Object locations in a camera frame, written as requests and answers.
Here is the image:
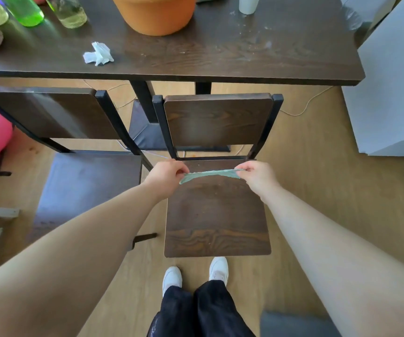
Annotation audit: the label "person's left hand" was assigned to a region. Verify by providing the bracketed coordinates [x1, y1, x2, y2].
[143, 159, 190, 200]

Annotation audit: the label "person's right hand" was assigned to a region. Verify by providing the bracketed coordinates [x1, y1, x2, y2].
[234, 161, 282, 204]

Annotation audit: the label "light green stretchy slime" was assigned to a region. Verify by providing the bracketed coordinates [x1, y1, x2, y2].
[179, 168, 246, 185]

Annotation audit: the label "person's left forearm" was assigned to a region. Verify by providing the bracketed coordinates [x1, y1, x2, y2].
[0, 183, 169, 337]

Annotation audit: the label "person's right forearm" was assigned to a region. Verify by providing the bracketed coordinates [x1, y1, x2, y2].
[258, 186, 404, 337]

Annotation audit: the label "dark wooden chair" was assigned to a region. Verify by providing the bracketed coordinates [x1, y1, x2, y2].
[152, 93, 284, 259]
[0, 86, 158, 255]

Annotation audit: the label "person's right white shoe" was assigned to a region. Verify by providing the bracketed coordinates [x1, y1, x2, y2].
[209, 256, 229, 287]

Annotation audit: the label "person's white shoe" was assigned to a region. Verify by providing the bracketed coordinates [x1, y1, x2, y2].
[162, 266, 183, 297]
[209, 256, 229, 287]

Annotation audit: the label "person's left white shoe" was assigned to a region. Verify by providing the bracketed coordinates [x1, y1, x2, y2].
[162, 266, 183, 297]

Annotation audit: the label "dark wooden table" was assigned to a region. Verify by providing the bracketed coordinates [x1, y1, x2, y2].
[0, 0, 366, 153]

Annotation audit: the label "person's black trousers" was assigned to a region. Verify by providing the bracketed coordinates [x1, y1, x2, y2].
[147, 280, 257, 337]

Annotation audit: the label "crumpled white tissue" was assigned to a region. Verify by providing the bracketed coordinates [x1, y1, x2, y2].
[83, 41, 115, 66]

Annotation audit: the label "orange plastic basin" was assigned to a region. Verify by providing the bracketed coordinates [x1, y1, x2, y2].
[110, 0, 198, 36]

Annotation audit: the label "white cabinet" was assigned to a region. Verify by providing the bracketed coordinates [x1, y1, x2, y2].
[341, 0, 404, 157]

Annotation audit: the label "grey cloth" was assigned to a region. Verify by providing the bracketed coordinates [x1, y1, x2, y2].
[260, 311, 332, 337]

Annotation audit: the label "white cup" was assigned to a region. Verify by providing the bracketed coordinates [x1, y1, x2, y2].
[239, 0, 261, 15]

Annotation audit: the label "clear plastic bag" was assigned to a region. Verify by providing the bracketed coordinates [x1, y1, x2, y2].
[339, 3, 364, 31]

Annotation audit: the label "clear yellowish liquid bottle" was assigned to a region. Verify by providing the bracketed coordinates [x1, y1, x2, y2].
[44, 0, 88, 29]

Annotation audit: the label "green liquid bottle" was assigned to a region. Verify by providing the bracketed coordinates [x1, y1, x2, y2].
[0, 0, 45, 27]

